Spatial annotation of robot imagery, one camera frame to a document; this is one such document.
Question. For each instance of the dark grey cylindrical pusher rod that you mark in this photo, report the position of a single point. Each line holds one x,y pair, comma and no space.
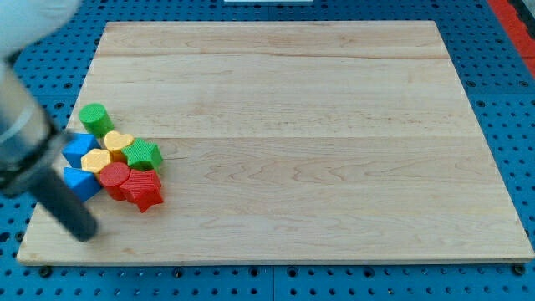
61,202

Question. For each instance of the black pusher mount clamp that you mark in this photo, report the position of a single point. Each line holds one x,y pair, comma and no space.
16,177

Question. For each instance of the blue triangle block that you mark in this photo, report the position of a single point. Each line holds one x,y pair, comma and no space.
84,184

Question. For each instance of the blue cube block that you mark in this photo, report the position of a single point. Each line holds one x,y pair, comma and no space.
79,146

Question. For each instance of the yellow hexagon block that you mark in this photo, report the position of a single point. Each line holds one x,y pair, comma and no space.
95,161

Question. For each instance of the red cylinder block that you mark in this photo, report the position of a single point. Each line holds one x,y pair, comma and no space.
112,177

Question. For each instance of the yellow heart block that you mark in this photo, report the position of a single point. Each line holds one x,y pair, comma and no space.
115,142

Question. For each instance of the green cylinder block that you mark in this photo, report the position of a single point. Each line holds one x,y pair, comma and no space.
95,119

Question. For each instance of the red star block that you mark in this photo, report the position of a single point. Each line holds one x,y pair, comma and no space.
143,188

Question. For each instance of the green star block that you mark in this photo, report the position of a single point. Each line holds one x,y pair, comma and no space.
143,155

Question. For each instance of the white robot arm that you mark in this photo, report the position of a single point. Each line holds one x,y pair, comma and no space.
30,140

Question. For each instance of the wooden board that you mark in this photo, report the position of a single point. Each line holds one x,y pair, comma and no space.
292,143

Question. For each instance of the red tape strip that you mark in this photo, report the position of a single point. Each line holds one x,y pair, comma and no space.
512,15

